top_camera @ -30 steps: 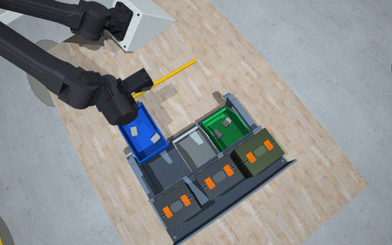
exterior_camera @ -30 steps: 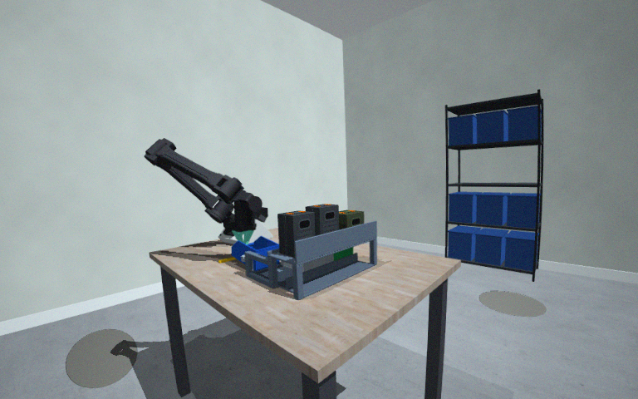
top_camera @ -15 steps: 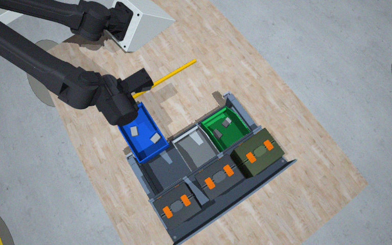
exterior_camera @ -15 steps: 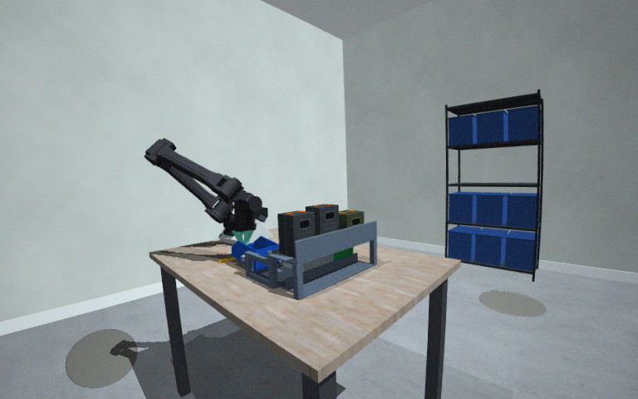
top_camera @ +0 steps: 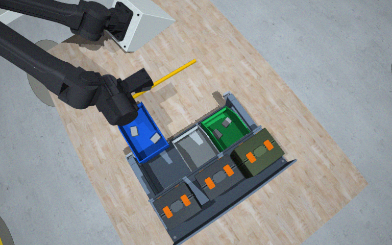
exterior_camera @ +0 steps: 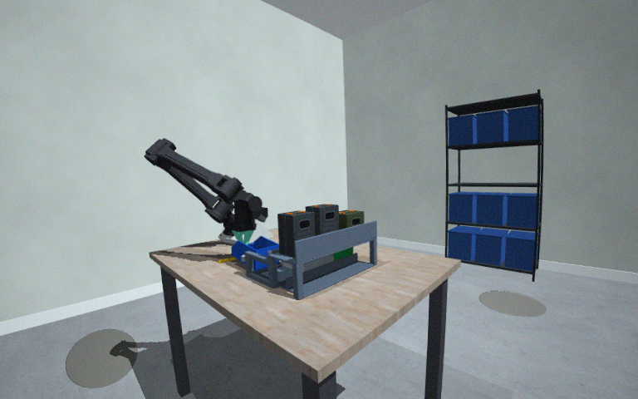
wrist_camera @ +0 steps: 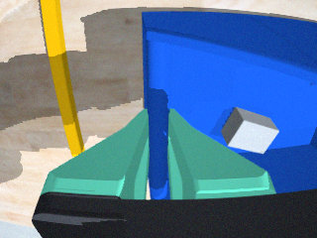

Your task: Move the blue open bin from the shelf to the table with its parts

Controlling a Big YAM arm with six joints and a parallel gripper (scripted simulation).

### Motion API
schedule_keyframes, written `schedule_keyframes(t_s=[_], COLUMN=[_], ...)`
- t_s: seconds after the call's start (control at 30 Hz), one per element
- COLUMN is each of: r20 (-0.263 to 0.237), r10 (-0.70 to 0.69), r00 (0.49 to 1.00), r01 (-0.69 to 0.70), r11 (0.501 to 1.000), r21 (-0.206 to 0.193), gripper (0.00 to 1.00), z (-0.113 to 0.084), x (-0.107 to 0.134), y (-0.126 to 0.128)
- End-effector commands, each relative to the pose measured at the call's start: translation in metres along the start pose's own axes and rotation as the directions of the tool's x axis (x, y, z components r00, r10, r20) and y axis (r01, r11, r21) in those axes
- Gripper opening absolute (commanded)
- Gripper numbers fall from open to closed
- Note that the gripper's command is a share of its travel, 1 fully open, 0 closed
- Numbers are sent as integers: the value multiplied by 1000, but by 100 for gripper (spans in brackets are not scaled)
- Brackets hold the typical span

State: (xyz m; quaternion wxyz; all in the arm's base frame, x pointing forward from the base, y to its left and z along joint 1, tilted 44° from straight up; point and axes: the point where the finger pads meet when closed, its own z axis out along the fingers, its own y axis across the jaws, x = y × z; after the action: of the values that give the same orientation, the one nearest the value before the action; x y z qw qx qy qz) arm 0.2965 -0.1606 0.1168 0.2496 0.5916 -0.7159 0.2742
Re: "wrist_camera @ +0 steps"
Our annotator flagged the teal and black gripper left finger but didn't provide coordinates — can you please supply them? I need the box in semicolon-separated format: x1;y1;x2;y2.
40;109;150;199

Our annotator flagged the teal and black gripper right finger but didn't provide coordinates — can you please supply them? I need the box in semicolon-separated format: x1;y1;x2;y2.
167;108;276;199

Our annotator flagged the yellow long thin bar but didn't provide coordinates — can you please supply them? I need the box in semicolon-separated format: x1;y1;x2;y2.
41;0;85;157

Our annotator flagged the blue bin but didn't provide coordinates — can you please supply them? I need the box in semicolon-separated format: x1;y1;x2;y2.
142;11;317;199

